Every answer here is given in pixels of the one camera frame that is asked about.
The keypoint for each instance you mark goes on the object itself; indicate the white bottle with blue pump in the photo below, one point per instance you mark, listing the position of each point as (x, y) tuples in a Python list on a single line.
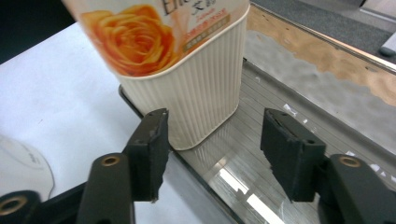
[(21, 168)]

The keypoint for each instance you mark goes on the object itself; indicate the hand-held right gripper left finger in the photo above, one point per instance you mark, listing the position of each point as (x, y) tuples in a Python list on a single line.
[(148, 155)]

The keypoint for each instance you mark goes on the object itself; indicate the black curtain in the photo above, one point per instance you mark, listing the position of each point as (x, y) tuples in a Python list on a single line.
[(28, 25)]

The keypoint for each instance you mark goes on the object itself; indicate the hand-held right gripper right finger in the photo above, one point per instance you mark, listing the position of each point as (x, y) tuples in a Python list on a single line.
[(292, 155)]

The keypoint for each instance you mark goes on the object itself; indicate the cream ribbed pump bottle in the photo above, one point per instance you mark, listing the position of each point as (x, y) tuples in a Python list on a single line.
[(202, 93)]

